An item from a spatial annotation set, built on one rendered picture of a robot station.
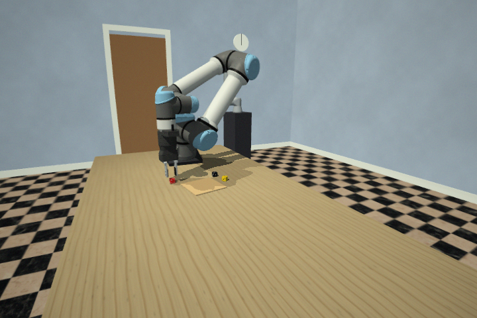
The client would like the tan flat mat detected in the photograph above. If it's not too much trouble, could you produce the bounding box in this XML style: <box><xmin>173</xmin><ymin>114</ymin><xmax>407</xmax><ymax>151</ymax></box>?
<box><xmin>180</xmin><ymin>178</ymin><xmax>227</xmax><ymax>196</ymax></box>

